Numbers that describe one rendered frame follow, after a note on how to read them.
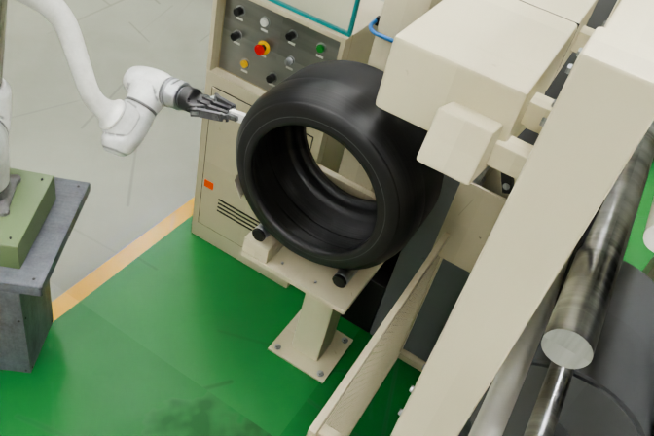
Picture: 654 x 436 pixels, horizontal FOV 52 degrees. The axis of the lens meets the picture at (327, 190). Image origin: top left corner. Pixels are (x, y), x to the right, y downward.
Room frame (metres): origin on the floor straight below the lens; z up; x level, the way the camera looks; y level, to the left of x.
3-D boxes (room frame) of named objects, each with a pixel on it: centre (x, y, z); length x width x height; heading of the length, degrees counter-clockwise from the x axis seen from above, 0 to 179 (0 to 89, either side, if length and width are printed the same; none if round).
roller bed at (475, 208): (1.60, -0.46, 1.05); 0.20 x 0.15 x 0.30; 159
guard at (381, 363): (1.20, -0.26, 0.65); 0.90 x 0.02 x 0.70; 159
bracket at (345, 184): (1.70, -0.09, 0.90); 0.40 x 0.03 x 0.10; 69
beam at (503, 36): (1.31, -0.26, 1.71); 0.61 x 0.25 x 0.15; 159
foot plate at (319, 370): (1.78, -0.10, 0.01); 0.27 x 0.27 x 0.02; 69
